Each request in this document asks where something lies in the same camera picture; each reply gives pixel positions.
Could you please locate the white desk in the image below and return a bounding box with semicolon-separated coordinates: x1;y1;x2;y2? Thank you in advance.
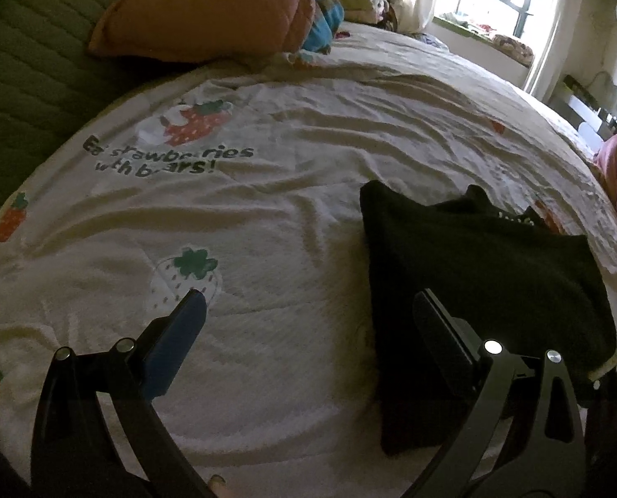
547;70;617;155

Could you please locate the orange pillow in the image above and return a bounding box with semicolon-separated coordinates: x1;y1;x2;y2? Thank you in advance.
88;0;333;63

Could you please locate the black garment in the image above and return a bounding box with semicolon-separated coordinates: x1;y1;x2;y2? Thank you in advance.
359;181;617;458

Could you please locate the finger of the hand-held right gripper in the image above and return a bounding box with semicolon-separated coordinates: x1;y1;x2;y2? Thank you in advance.
578;366;617;429

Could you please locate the strawberry printed blanket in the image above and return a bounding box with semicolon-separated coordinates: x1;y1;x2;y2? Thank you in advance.
0;21;617;498

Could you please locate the green quilted headboard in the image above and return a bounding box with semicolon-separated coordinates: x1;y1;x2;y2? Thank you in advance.
0;0;166;252

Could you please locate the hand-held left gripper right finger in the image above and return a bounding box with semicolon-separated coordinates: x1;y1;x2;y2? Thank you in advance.
406;289;588;498

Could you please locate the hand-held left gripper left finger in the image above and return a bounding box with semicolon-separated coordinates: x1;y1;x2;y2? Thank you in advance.
29;288;218;498

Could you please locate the patterned windowsill cushion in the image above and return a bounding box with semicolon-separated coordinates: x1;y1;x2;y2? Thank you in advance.
491;34;535;66

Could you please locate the blue plaid cloth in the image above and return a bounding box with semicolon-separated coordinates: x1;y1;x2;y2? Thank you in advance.
300;0;346;54

